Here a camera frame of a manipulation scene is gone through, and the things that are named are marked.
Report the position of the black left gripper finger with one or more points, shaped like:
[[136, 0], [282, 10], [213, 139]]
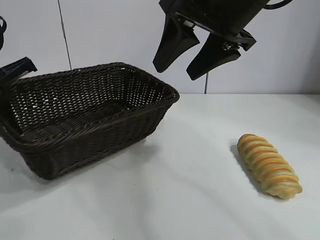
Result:
[[20, 66]]

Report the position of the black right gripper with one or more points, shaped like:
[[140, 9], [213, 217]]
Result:
[[215, 15]]

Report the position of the dark brown wicker basket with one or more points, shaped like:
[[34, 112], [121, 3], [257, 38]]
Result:
[[87, 150]]

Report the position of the long twisted bread loaf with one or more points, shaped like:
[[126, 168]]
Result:
[[270, 167]]

